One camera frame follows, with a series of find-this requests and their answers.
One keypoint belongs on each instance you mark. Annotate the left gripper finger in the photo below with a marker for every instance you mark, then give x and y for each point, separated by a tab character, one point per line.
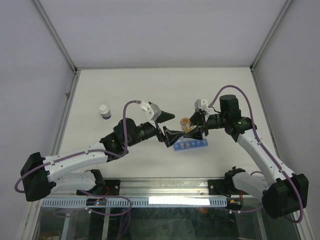
171	136
163	116

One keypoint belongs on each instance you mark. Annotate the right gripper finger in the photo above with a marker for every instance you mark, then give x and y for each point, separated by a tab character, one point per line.
196	118
196	134

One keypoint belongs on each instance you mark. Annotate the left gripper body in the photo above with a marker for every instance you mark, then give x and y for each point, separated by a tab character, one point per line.
159	133

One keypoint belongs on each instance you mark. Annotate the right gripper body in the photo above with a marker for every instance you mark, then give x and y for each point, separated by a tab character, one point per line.
213	121

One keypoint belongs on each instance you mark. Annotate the clear bottle orange pills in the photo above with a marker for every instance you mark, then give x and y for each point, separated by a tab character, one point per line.
186	125

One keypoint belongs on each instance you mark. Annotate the blue weekly pill organizer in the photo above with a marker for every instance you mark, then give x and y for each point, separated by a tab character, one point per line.
182	145

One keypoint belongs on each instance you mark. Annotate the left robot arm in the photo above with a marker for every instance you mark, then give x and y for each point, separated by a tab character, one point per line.
41	176

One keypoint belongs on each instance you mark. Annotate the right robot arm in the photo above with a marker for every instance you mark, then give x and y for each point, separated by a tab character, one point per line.
282	192

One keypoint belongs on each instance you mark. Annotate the white capped pill bottle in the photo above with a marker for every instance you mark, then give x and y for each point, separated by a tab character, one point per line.
105	112

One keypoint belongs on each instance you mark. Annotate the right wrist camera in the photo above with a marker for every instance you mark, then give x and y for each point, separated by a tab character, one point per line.
201	105

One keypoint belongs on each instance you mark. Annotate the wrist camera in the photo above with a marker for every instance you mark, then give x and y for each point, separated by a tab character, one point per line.
201	105
151	111

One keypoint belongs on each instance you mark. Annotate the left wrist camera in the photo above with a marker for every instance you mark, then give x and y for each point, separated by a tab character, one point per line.
151	111

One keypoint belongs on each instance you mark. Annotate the aluminium mounting rail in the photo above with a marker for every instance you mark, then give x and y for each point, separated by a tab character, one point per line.
129	187

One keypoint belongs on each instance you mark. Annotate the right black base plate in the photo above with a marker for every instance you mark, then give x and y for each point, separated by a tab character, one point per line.
221	187

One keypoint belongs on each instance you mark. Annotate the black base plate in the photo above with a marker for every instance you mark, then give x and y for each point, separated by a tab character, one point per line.
221	187
106	187

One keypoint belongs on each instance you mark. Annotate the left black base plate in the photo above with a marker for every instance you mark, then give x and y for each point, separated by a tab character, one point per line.
106	187

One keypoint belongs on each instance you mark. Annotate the right aluminium frame post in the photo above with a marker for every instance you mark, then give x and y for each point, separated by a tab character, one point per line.
272	31

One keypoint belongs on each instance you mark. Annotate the aluminium frame post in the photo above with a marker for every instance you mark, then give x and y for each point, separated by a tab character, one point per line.
272	31
53	33

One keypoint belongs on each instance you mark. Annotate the grey slotted cable duct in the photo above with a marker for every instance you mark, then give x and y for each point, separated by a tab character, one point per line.
135	202

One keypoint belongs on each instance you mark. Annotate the left aluminium frame post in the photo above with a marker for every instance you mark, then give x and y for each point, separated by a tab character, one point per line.
53	33

